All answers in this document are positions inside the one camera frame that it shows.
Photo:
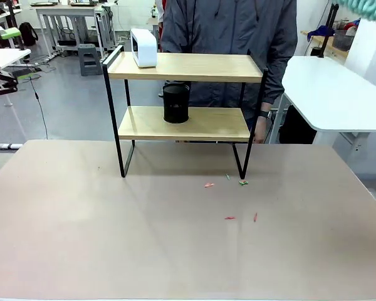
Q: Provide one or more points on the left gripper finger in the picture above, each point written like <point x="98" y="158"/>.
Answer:
<point x="9" y="33"/>
<point x="3" y="84"/>

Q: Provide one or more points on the black mesh pen holder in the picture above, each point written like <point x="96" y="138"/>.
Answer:
<point x="176" y="103"/>

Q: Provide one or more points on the teal microfibre duster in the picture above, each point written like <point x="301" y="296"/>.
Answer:
<point x="366" y="9"/>

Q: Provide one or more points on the person's left forearm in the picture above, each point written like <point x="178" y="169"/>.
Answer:
<point x="274" y="87"/>

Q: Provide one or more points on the person's left hand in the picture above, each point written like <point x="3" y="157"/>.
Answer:
<point x="260" y="130"/>

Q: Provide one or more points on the black backpack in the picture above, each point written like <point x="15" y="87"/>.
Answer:
<point x="28" y="33"/>

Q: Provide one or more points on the small white desk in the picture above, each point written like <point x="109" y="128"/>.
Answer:
<point x="11" y="56"/>

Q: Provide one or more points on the white floor power strip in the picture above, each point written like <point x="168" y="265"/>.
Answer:
<point x="10" y="145"/>

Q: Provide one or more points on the white desk with metal legs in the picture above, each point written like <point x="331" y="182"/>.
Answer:
<point x="72" y="9"/>

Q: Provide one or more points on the grey step stool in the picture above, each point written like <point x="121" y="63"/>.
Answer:
<point x="90" y="59"/>

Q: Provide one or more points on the white rounded box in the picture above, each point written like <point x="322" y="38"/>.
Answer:
<point x="144" y="47"/>

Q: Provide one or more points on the background person in red white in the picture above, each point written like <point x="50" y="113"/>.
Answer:
<point x="159" y="15"/>

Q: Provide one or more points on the person in grey jacket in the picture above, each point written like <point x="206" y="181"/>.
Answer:
<point x="232" y="28"/>

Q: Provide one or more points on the pink paper scrap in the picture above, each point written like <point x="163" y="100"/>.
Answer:
<point x="209" y="185"/>

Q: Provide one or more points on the green and red paper scrap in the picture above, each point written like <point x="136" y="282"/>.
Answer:
<point x="243" y="182"/>

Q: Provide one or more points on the black wrist watch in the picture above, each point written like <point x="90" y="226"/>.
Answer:
<point x="264" y="114"/>

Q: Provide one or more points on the blue cloth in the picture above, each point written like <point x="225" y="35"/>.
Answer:
<point x="321" y="31"/>

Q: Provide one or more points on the black stand pole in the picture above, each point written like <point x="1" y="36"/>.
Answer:
<point x="327" y="31"/>

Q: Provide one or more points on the large white table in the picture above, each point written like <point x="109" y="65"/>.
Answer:
<point x="329" y="91"/>

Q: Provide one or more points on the black frame wooden two-tier shelf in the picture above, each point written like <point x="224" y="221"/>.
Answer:
<point x="188" y="67"/>

